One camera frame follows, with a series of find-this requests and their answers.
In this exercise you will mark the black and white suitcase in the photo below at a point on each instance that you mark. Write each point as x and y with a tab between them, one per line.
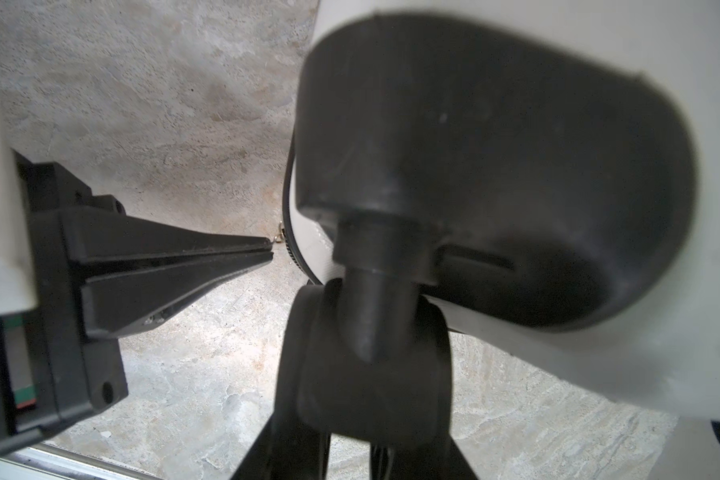
541	175

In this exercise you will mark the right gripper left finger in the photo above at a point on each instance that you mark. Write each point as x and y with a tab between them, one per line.
289	451

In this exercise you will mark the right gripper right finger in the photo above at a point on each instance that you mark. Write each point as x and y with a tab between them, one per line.
425	462

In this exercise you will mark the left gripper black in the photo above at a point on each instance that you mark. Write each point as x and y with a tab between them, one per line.
51	375

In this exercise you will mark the aluminium mounting rail frame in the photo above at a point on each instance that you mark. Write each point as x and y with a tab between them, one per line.
49	462

